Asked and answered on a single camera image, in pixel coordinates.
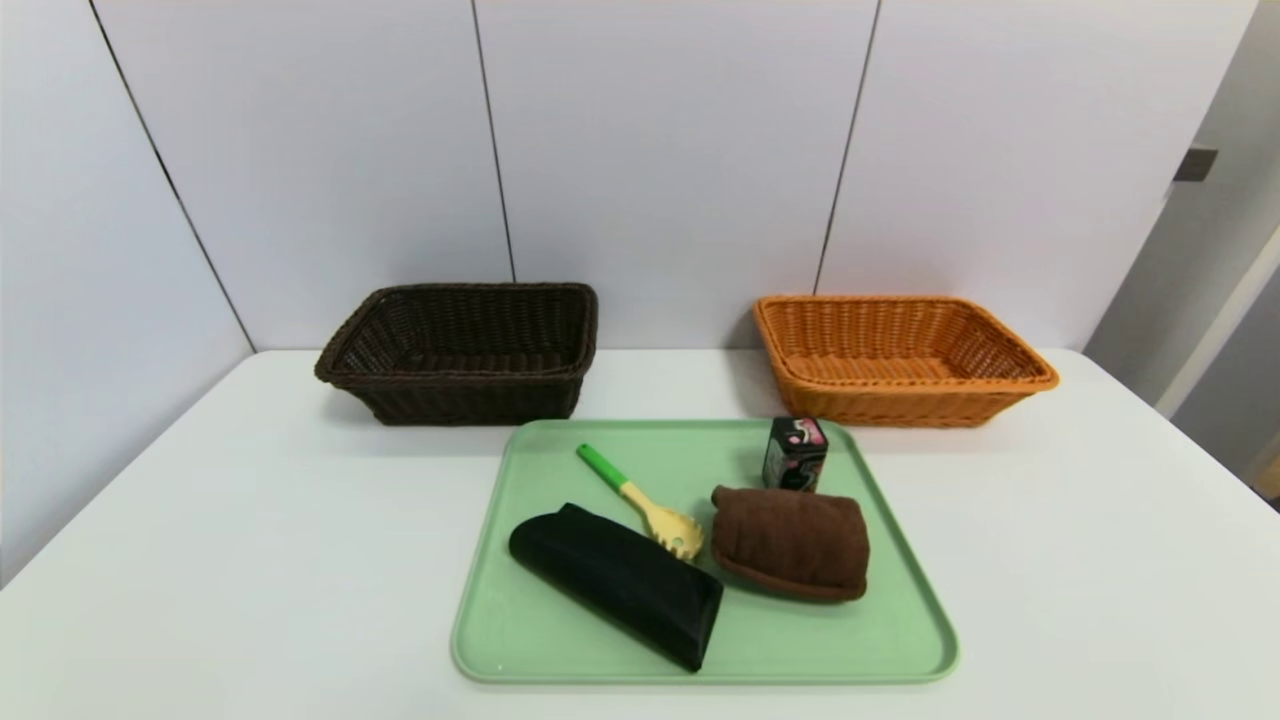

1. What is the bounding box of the brown towel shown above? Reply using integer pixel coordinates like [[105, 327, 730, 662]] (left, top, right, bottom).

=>
[[710, 485, 871, 603]]

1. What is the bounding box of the green plastic tray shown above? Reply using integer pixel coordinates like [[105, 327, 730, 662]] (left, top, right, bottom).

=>
[[450, 418, 961, 687]]

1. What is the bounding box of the dark brown wicker basket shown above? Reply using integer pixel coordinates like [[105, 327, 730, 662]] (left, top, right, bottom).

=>
[[314, 282, 599, 427]]

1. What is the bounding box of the small black pink snack box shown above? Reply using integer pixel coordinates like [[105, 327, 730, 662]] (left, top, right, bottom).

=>
[[762, 416, 830, 493]]

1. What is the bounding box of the orange wicker basket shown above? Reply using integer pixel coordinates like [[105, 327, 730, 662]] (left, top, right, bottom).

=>
[[752, 294, 1061, 429]]

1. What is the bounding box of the yellow pasta spoon green handle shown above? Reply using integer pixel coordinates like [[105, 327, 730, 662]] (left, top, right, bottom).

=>
[[576, 443, 706, 563]]

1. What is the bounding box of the white door frame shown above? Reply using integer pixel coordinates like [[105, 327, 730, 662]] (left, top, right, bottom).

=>
[[1155, 225, 1280, 421]]

